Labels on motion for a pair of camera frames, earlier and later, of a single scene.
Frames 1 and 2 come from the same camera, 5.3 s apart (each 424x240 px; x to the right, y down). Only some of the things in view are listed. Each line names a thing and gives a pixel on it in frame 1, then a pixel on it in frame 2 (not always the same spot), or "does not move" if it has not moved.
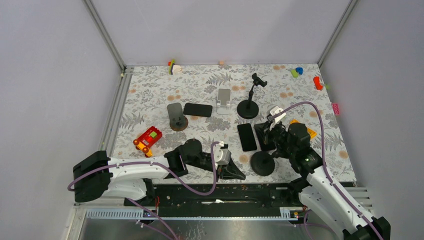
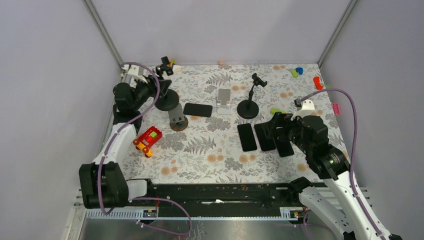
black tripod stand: (262, 163) → (168, 99)
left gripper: (231, 171) → (151, 85)
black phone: (198, 110) does not move
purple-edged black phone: (260, 130) does not move
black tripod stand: (248, 109) does not move
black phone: (247, 137) does not move
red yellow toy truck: (147, 139) does not move
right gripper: (276, 125) → (285, 118)
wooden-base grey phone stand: (178, 122) does not move
